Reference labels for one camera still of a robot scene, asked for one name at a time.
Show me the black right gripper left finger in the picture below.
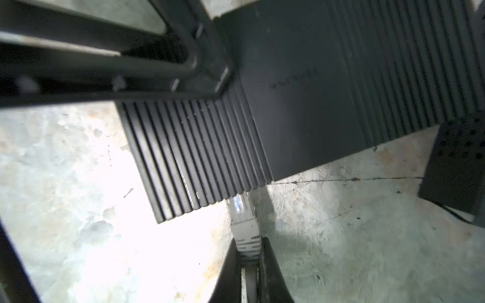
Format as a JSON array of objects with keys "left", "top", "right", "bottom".
[{"left": 208, "top": 239, "right": 242, "bottom": 303}]

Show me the black power adapter with plug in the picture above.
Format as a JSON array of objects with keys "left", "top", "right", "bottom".
[{"left": 432, "top": 201, "right": 473, "bottom": 225}]

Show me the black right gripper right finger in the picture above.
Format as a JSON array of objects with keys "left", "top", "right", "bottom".
[{"left": 259, "top": 237, "right": 294, "bottom": 303}]

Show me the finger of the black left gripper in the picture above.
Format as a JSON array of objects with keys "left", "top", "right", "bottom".
[{"left": 1, "top": 1, "right": 233, "bottom": 108}]

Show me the large black switch box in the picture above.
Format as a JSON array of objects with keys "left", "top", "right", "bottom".
[{"left": 418, "top": 111, "right": 484, "bottom": 228}]

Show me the small black ribbed switch box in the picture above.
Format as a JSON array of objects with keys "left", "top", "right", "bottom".
[{"left": 117, "top": 1, "right": 484, "bottom": 223}]

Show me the grey ethernet cable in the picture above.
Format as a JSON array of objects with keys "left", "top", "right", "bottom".
[{"left": 227, "top": 192, "right": 263, "bottom": 303}]

